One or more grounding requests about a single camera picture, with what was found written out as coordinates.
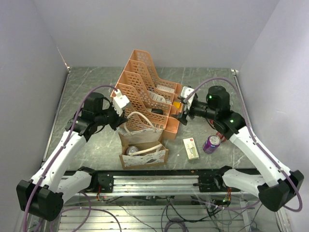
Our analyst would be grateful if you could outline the purple soda can front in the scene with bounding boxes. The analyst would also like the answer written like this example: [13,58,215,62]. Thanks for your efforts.
[203,135,221,154]

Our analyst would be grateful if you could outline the red soda can front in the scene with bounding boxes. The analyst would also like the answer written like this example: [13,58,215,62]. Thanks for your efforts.
[216,132,226,143]

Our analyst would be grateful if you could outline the purple Fanta can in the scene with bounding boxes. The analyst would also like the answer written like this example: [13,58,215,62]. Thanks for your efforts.
[126,146,139,155]

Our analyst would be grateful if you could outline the brown canvas tote bag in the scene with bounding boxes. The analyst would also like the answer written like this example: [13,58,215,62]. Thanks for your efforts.
[118,123,169,170]

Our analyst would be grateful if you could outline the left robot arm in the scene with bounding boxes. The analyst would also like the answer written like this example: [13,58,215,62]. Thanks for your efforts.
[16,90,130,221]

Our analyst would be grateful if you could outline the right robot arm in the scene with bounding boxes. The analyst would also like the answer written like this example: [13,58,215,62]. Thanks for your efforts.
[173,86,304,212]

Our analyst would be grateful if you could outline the yellow sticky notes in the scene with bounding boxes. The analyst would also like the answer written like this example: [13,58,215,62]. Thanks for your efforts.
[172,101,181,110]

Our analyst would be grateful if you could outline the white papers in organizer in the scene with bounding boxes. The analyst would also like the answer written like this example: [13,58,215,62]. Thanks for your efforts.
[148,85,175,104]

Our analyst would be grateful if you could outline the white green cardboard box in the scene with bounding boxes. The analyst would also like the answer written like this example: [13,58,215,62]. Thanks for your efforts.
[183,138,199,160]

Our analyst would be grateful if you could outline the peach plastic file organizer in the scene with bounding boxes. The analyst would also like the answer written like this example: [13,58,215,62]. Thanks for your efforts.
[116,49,183,140]

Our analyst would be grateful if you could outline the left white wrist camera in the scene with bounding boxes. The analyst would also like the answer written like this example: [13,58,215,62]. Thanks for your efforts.
[112,89,130,116]

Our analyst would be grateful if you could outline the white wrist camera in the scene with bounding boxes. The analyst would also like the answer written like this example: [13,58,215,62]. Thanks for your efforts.
[179,86,196,110]
[112,89,130,116]

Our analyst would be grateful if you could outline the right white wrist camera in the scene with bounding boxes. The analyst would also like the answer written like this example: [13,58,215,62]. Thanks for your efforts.
[179,86,196,110]

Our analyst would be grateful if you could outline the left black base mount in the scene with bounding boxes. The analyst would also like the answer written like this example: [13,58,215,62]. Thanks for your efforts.
[94,171,114,193]

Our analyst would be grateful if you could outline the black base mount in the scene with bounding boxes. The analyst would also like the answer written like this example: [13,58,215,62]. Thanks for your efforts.
[193,169,223,192]
[94,171,114,193]

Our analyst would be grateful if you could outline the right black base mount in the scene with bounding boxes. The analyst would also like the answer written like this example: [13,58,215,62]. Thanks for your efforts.
[193,169,223,192]

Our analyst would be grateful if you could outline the aluminium mounting rail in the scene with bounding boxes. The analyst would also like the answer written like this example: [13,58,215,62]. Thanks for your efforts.
[60,175,266,196]

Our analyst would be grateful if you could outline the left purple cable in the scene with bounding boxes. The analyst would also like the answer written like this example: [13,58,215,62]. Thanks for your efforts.
[23,84,119,232]

